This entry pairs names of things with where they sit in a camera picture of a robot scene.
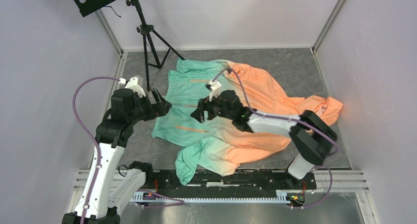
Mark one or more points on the white cable duct strip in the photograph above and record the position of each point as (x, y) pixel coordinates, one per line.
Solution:
(143, 197)

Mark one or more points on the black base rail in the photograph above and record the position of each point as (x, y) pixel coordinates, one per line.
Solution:
(244, 183)

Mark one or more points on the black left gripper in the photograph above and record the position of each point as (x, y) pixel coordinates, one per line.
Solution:
(156, 110)

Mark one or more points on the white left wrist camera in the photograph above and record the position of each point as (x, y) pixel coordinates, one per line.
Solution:
(134, 83)

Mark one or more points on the green and orange jacket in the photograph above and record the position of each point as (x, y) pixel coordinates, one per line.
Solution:
(217, 145)

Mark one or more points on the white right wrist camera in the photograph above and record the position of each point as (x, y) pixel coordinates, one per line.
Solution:
(215, 89)

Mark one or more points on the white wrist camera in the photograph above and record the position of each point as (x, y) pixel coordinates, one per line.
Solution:
(134, 83)
(215, 89)

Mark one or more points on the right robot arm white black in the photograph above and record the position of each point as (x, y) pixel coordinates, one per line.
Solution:
(313, 138)

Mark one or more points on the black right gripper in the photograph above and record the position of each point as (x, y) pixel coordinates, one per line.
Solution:
(204, 104)

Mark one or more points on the black tripod stand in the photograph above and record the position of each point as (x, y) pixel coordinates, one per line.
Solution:
(146, 30)

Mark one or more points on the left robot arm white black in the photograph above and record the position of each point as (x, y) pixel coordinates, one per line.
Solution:
(98, 203)

